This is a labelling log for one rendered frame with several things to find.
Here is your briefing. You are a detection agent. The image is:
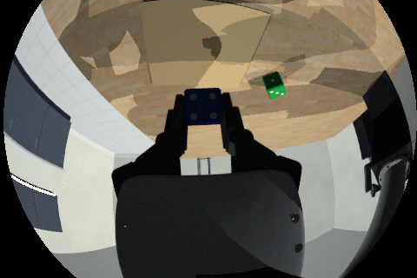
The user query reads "blue die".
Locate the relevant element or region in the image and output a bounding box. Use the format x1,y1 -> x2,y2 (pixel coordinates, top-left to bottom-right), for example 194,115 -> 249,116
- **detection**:
184,88 -> 222,126

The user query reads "green die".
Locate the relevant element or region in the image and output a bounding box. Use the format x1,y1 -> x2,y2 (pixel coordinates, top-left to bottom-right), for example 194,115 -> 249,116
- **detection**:
262,72 -> 286,99

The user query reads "tan square mat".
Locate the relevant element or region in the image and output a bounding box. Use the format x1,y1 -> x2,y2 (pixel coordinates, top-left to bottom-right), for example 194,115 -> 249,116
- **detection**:
141,0 -> 271,89

